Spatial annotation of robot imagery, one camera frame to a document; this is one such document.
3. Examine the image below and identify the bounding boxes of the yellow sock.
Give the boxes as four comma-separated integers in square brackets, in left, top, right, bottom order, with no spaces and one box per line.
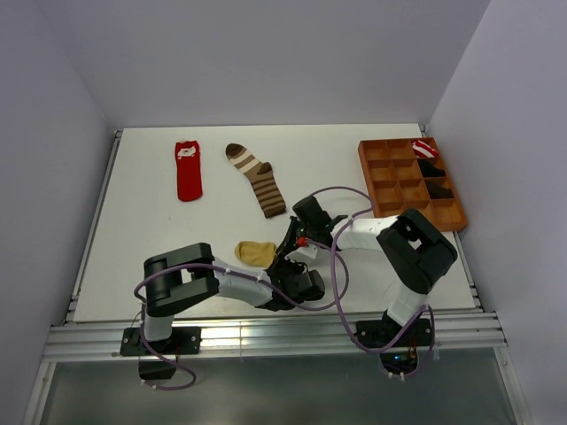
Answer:
[234,241,276,268]

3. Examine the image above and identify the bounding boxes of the brown striped sock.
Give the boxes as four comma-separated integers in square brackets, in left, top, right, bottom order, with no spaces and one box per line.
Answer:
[225,143,287,219]

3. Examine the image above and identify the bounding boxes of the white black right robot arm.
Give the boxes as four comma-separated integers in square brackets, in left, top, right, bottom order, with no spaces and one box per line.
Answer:
[293,196,458,345]

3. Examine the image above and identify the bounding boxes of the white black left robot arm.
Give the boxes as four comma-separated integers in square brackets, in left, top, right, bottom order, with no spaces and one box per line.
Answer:
[140,217,325,353]

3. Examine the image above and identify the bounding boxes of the wooden compartment tray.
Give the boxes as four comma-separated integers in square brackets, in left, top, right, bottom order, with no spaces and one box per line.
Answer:
[358,136,468,232]

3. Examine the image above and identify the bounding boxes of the red sock with white pattern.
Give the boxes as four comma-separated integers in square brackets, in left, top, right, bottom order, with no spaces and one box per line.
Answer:
[175,141,203,202]

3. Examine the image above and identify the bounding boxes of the black rolled sock upper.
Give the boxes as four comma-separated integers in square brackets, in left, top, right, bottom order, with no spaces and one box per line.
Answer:
[417,158,447,178]

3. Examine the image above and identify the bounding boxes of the dark brown rolled sock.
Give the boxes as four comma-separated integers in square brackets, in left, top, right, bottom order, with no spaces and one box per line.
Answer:
[425,180,454,199]

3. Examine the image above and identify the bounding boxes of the red white striped rolled sock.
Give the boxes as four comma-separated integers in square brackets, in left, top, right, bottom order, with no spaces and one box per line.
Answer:
[411,140,439,158]

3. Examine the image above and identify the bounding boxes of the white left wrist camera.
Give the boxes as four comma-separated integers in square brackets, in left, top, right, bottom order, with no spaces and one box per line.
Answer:
[286,236,318,266]

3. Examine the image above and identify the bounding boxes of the aluminium frame rail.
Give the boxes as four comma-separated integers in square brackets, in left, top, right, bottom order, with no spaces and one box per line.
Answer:
[42,312,507,363]

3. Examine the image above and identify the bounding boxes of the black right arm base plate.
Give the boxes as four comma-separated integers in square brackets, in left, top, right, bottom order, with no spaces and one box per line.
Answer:
[354,315,434,348]

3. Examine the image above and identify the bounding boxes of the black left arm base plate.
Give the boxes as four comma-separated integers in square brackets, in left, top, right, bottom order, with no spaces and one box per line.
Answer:
[120,327,201,357]

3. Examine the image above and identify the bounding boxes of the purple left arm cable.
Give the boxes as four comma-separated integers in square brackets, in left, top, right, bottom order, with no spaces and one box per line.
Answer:
[134,238,351,393]

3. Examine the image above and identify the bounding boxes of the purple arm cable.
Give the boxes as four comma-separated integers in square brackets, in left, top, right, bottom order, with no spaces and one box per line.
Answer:
[134,238,351,393]
[309,185,438,378]

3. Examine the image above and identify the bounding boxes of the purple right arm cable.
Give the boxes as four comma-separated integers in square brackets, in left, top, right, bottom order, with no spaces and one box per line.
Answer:
[309,185,438,378]

